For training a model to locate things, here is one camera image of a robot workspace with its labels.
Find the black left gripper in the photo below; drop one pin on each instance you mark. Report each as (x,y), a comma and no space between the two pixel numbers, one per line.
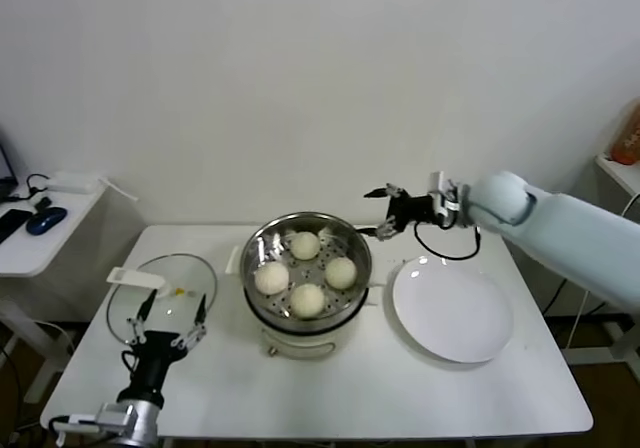
(160,348)

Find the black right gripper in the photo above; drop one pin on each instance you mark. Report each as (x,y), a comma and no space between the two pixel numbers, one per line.
(415,209)

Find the white steamed baozi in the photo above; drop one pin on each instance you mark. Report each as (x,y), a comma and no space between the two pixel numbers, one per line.
(271,278)
(306,300)
(305,245)
(341,273)

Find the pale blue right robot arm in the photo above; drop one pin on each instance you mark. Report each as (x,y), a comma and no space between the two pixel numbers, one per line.
(575,228)

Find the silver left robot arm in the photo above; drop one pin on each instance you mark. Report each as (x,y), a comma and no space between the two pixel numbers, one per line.
(142,418)

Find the stainless steel steamer basket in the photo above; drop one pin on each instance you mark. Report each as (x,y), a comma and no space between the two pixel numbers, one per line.
(355,248)

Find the white round plate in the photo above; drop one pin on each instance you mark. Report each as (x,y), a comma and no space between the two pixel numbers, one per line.
(450,313)

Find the white electric pot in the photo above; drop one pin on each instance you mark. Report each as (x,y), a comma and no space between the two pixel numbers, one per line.
(300,343)

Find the blue computer mouse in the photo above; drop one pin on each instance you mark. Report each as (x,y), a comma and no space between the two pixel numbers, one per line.
(46,219)

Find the small black device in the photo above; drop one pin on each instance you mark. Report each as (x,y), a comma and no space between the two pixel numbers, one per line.
(42,202)

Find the orange bottle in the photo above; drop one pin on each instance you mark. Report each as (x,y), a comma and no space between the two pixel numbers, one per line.
(629,138)

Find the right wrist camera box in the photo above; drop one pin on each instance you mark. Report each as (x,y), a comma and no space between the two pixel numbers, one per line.
(442,188)

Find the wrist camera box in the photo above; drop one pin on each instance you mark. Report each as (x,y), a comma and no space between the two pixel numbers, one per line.
(85,420)
(442,188)

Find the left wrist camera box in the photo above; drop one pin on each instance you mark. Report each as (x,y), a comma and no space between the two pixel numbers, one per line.
(85,420)

